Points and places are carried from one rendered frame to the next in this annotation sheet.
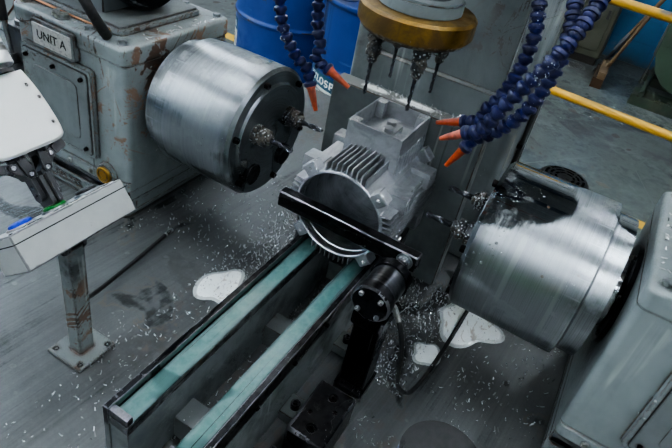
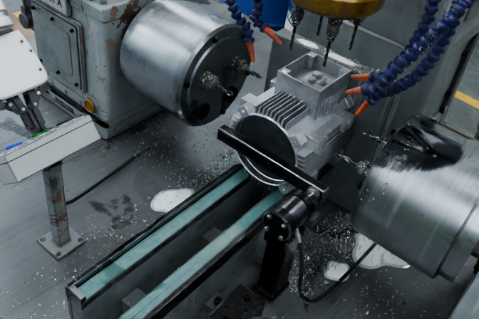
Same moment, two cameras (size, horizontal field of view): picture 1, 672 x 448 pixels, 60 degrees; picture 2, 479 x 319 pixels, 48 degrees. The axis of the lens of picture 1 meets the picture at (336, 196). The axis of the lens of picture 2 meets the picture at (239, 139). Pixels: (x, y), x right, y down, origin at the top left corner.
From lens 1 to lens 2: 0.16 m
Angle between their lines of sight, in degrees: 10
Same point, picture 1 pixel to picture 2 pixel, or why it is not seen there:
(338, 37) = not seen: outside the picture
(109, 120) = (93, 63)
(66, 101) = (62, 46)
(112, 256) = (91, 171)
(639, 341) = not seen: outside the picture
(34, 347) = (27, 238)
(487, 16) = not seen: outside the picture
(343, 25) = not seen: outside the picture
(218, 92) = (174, 45)
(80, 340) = (59, 235)
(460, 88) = (384, 44)
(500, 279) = (388, 214)
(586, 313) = (459, 248)
